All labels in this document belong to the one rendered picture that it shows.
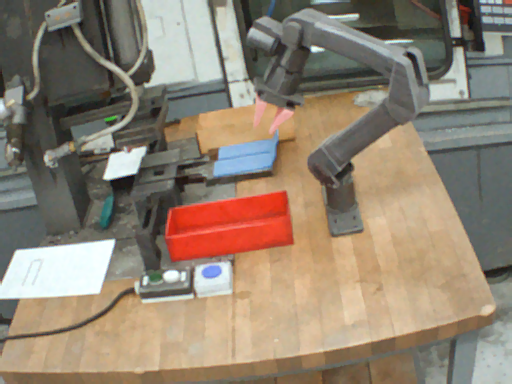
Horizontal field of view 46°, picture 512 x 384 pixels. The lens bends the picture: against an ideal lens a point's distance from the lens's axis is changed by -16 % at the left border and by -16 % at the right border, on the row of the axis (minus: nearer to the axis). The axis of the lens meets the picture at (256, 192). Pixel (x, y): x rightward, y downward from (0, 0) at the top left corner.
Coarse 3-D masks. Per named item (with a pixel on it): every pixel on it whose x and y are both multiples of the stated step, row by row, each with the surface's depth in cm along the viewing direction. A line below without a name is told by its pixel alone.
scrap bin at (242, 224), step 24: (168, 216) 146; (192, 216) 149; (216, 216) 149; (240, 216) 149; (264, 216) 149; (288, 216) 143; (168, 240) 138; (192, 240) 138; (216, 240) 138; (240, 240) 138; (264, 240) 138; (288, 240) 139
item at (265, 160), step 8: (272, 152) 168; (232, 160) 171; (240, 160) 171; (248, 160) 170; (256, 160) 169; (264, 160) 168; (272, 160) 165; (216, 168) 169; (224, 168) 168; (232, 168) 168; (240, 168) 167; (248, 168) 166
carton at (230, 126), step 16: (208, 112) 190; (224, 112) 190; (240, 112) 190; (272, 112) 190; (208, 128) 180; (224, 128) 180; (240, 128) 180; (256, 128) 180; (288, 128) 180; (208, 144) 182; (224, 144) 182
